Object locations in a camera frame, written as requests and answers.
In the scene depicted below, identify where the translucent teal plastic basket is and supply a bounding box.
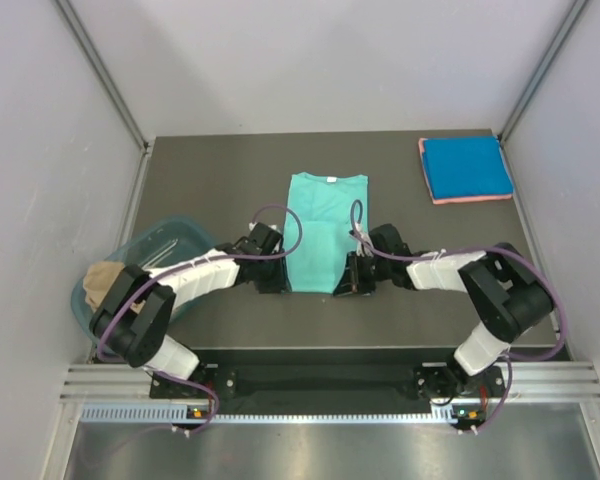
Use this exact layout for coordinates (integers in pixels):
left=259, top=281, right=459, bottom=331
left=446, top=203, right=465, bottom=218
left=71, top=216, right=216, bottom=343

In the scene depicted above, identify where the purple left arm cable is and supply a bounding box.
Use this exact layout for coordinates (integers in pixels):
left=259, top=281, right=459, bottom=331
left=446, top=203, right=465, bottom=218
left=95, top=204, right=304, bottom=434

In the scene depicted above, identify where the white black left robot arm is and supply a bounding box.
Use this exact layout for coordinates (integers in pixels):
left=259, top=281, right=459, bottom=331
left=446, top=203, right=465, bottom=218
left=89, top=222, right=288, bottom=397

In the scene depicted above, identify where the right aluminium corner post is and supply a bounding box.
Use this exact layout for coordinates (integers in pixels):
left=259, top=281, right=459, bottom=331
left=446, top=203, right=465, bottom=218
left=497, top=0, right=591, bottom=146

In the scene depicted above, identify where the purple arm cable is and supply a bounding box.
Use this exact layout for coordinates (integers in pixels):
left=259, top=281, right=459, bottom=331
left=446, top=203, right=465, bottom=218
left=95, top=204, right=304, bottom=434
left=348, top=199, right=569, bottom=431

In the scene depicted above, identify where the crumpled beige t shirt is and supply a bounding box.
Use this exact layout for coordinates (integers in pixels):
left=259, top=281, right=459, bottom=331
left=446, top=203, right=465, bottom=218
left=83, top=261, right=125, bottom=313

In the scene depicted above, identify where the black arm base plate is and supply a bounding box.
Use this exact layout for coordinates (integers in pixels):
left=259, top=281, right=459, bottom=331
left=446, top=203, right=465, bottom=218
left=148, top=349, right=507, bottom=406

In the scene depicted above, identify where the teal green t shirt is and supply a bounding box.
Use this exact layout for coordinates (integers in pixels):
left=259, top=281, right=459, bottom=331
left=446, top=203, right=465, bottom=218
left=283, top=172, right=369, bottom=294

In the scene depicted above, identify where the grey slotted cable duct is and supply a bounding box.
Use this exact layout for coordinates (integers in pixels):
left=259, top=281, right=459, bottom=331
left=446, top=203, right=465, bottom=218
left=80, top=403, right=483, bottom=426

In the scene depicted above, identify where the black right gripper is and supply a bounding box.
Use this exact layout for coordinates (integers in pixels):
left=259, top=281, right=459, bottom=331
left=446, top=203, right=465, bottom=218
left=333, top=250, right=392, bottom=297

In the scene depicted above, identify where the aluminium corner post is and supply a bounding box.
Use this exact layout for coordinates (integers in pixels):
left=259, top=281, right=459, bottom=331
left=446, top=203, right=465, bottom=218
left=497, top=0, right=591, bottom=146
left=51, top=0, right=149, bottom=151

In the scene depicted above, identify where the left aluminium corner post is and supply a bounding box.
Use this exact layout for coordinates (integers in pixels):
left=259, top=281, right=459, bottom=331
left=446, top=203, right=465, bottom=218
left=51, top=0, right=149, bottom=151

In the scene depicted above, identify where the aluminium frame rail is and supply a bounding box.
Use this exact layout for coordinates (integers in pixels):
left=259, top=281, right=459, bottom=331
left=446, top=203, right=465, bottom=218
left=60, top=362, right=600, bottom=403

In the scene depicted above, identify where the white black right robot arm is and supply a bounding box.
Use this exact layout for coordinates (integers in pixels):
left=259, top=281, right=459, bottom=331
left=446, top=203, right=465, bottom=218
left=333, top=224, right=555, bottom=396

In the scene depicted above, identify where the folded pink t shirt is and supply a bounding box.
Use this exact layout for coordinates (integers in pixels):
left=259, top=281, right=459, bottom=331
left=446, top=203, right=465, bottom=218
left=418, top=136, right=514, bottom=206

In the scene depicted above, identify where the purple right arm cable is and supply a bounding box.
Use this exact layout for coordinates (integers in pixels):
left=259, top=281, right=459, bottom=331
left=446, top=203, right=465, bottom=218
left=348, top=199, right=569, bottom=431

